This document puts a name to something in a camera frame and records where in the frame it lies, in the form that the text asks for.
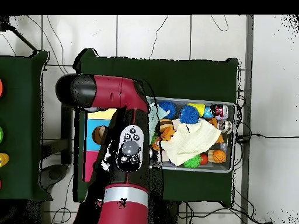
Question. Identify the mint green waffle cloth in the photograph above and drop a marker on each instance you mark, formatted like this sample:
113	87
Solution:
161	113

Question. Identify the toy burger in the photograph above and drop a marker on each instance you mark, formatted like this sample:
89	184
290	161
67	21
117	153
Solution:
165	124

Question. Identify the black upright bar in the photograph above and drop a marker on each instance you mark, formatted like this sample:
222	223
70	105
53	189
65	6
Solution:
66	135

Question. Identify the dark green side table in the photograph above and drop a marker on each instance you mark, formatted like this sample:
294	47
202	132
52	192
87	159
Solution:
23	116

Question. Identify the orange toy basketball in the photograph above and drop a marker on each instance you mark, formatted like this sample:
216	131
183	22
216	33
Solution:
218	156

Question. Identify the cream waffle cloth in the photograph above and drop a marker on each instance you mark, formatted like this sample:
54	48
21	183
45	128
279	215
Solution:
191	142

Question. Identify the crushed soda can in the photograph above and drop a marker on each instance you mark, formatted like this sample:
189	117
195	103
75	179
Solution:
219	112

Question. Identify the dark green table cloth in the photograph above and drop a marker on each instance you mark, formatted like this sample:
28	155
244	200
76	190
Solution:
186	74

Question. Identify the yellow foam wedge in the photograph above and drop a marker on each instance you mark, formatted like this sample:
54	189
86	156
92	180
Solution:
199	108

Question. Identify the blue spiky ball with eyes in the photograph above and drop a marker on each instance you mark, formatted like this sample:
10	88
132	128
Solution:
189	114

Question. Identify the green spiky ball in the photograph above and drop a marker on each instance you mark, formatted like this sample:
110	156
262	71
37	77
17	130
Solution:
192	161

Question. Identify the orange round object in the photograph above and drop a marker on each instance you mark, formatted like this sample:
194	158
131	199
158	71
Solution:
0	88

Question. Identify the yellow round object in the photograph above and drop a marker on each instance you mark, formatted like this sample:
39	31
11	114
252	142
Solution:
3	159

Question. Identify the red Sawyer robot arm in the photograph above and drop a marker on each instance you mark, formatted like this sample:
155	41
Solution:
112	91

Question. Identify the green round object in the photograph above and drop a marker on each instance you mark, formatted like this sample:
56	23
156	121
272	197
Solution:
1	134

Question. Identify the shallow mesh bin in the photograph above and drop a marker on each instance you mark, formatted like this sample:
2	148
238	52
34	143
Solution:
230	163

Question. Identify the wooden three-hole box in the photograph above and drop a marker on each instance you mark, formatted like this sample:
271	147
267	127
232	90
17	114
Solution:
92	142

